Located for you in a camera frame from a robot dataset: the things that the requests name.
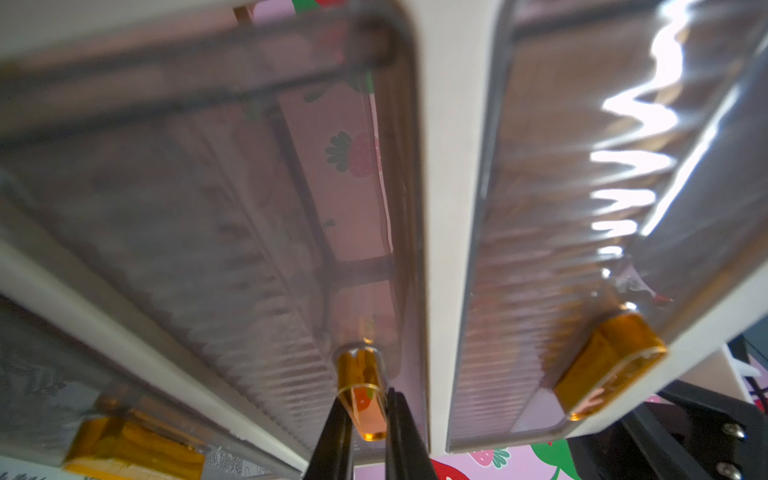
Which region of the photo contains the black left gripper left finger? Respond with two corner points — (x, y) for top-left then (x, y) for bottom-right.
(303, 398), (354, 480)

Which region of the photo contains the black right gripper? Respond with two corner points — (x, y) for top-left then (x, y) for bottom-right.
(568, 380), (767, 479)

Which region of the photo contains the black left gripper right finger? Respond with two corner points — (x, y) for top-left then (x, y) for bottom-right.
(385, 388), (438, 480)

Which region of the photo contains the clear smoky bottom drawer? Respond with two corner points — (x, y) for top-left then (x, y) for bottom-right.
(1, 298), (302, 479)

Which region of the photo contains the cream drawer organizer cabinet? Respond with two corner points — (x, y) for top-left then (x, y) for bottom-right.
(1, 1), (767, 479)

